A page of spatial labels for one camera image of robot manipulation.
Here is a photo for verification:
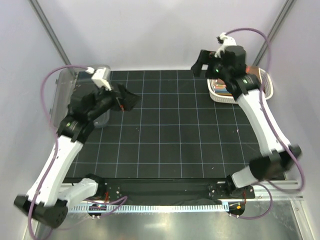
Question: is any black grid mat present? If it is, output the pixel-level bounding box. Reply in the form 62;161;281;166
66;70;261;179

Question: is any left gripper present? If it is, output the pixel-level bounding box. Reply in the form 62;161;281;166
87;82;141;120

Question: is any aluminium rail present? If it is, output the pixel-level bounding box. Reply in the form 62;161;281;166
62;179;305;201

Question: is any peach dotted towel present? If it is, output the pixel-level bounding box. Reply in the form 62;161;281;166
211;79;232;97

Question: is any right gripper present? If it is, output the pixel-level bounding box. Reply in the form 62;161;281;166
192;49;232;82

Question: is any white slotted cable duct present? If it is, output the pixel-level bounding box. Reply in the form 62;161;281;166
68;202;229;214

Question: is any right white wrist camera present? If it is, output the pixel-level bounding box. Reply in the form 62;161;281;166
214;32;237;58

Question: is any salmon pink towel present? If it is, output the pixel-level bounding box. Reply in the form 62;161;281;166
246;66;261;81

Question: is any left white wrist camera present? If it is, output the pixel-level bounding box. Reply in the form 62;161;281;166
85;66;113;91

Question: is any white perforated basket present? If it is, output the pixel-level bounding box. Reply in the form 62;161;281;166
207;68;274;104

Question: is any clear plastic bin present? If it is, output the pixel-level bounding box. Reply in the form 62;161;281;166
50;67;103;129

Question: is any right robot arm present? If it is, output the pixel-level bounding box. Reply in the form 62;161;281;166
191;45;302;198

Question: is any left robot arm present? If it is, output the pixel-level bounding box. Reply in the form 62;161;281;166
14;84;141;229

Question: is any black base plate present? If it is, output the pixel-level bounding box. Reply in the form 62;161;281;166
105;178;255;204

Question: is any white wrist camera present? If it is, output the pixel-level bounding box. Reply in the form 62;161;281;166
85;66;113;91
214;32;237;58

